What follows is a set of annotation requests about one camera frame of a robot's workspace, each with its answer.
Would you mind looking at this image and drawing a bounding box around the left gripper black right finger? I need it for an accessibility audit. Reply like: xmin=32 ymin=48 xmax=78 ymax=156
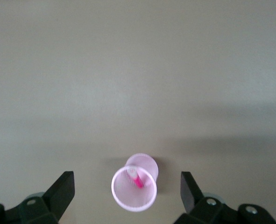
xmin=174 ymin=171 xmax=276 ymax=224

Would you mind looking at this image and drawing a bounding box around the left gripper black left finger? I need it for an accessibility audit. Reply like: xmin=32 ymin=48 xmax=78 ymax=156
xmin=0 ymin=171 xmax=76 ymax=224

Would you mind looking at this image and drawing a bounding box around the pink marker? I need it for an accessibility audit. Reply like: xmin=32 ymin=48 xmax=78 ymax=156
xmin=126 ymin=165 xmax=144 ymax=189

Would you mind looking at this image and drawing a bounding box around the pink mesh cup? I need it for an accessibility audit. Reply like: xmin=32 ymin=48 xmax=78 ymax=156
xmin=111 ymin=153 xmax=159 ymax=213

